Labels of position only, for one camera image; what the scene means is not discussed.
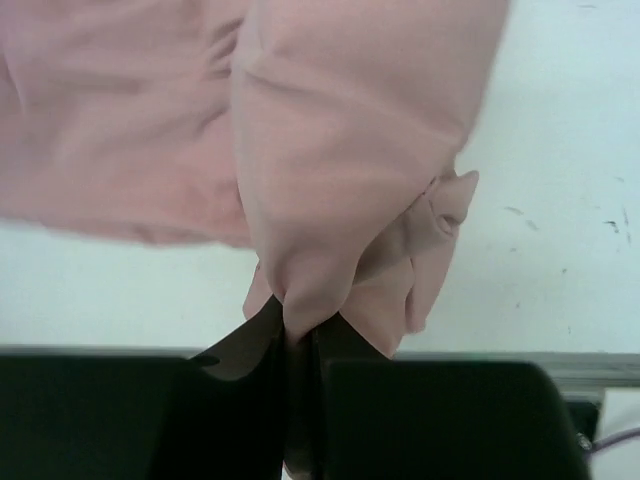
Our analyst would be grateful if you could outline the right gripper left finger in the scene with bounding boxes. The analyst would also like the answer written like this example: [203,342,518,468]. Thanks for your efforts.
[1,299,284,479]

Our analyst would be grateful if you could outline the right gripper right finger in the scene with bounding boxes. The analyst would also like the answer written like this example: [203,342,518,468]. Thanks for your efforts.
[312,316,589,480]

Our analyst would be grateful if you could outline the pink trousers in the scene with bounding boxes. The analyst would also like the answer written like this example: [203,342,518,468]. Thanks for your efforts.
[0,0,511,471]

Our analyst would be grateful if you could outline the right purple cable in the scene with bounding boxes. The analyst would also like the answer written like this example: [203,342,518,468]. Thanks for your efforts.
[584,429,640,459]

